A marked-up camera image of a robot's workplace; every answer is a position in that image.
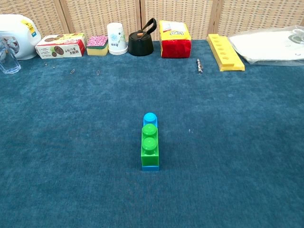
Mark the blue toy brick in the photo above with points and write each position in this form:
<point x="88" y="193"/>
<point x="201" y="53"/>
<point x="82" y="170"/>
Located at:
<point x="150" y="118"/>

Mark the green toy brick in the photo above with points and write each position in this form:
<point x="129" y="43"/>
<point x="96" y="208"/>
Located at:
<point x="149" y="156"/>

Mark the red yellow snack bag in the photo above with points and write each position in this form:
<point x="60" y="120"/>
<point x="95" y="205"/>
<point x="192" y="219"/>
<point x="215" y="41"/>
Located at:
<point x="175" y="45"/>

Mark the white paper cup stack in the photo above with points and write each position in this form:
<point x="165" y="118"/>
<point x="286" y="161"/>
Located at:
<point x="116" y="38"/>

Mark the pink yellow sponge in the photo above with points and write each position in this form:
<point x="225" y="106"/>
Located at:
<point x="97" y="45"/>

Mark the yellow tray with holes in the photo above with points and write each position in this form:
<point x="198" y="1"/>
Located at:
<point x="225" y="53"/>

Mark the woven folding screen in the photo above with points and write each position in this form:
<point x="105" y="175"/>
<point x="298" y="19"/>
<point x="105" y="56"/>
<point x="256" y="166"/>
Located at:
<point x="99" y="16"/>

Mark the cookie box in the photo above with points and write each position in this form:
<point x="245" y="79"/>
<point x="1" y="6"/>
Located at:
<point x="61" y="47"/>

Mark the clear bag with white paper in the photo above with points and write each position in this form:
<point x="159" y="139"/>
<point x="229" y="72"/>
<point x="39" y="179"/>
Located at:
<point x="266" y="45"/>

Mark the white rounded appliance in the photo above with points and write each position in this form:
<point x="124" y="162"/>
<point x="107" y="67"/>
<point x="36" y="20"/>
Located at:
<point x="21" y="40"/>

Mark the clear glass cup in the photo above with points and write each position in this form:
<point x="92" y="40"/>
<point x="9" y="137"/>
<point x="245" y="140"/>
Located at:
<point x="8" y="61"/>

